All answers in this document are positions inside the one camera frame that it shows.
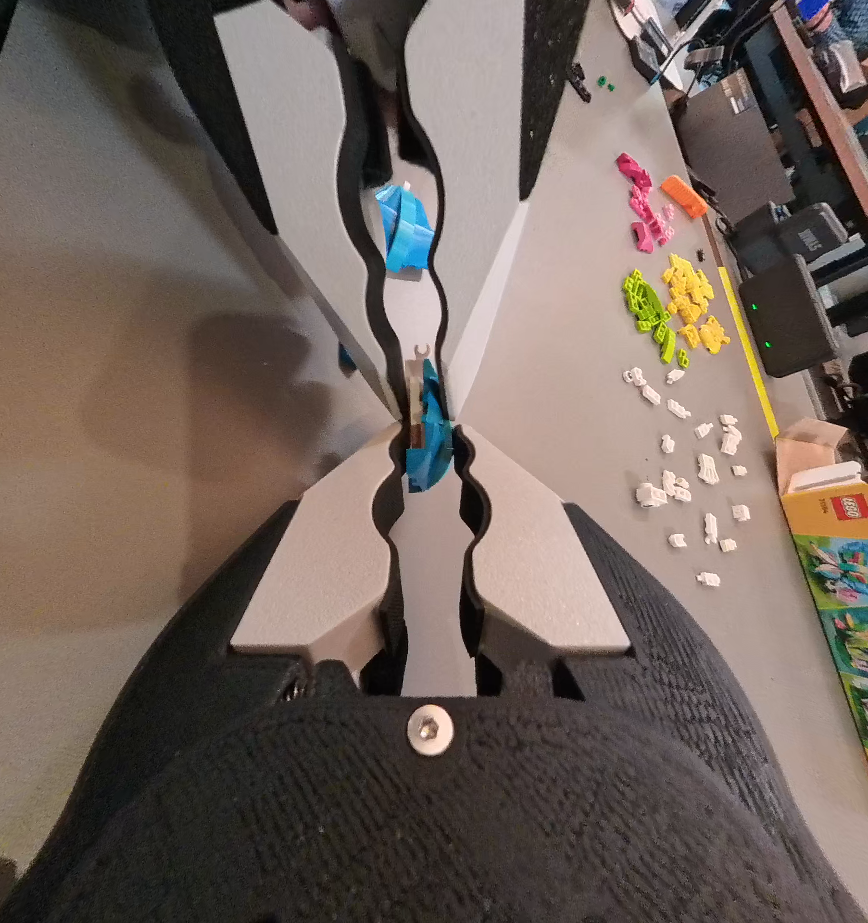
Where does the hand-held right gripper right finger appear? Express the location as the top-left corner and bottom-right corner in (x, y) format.
(452, 424), (633, 693)

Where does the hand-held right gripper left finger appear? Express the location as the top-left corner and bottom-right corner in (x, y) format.
(229, 422), (409, 693)

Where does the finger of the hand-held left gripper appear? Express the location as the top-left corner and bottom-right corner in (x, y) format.
(214, 0), (407, 421)
(403, 0), (533, 417)

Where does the blue lego assembly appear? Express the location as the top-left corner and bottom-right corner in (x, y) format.
(403, 345), (455, 495)

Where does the pile of blue lego pieces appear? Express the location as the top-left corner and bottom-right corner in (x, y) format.
(375, 182), (435, 274)

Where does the pile of pink lego pieces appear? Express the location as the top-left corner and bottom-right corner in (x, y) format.
(616, 151), (676, 255)

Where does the scatter of white lego pieces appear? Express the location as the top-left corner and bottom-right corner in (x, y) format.
(621, 366), (752, 588)

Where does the pile of lime lego pieces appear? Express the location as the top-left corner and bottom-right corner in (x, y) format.
(621, 269), (692, 370)

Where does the pile of yellow lego pieces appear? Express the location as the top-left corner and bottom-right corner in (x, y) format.
(661, 252), (730, 354)

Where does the colourful lego set box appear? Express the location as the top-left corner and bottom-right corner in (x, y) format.
(779, 461), (868, 823)

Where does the black power adapter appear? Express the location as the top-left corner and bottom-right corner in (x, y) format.
(630, 35), (667, 82)

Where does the orange brick separator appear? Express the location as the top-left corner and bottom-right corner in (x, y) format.
(659, 175), (709, 219)

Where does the yellow tape strip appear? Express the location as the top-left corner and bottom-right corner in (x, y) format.
(717, 265), (781, 439)

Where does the black hard case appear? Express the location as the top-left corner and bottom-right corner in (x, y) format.
(733, 202), (849, 278)

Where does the brown wooden desk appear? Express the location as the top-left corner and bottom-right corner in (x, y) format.
(769, 0), (868, 246)

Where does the black box with green lights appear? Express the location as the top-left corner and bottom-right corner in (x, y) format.
(738, 256), (842, 379)

